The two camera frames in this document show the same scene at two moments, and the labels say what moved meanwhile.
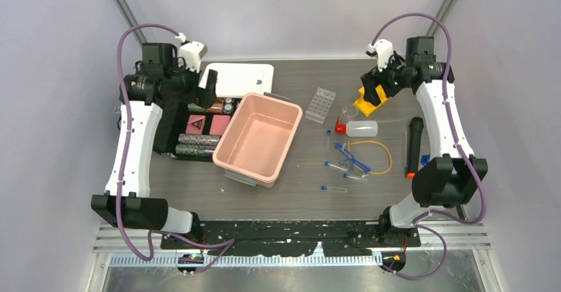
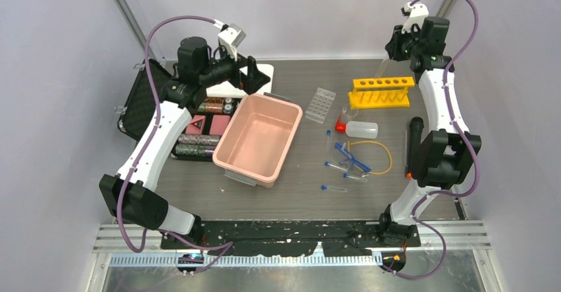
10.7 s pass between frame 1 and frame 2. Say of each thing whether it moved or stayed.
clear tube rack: stayed
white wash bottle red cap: stayed
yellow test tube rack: moved
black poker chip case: stayed
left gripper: moved
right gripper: moved
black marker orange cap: stayed
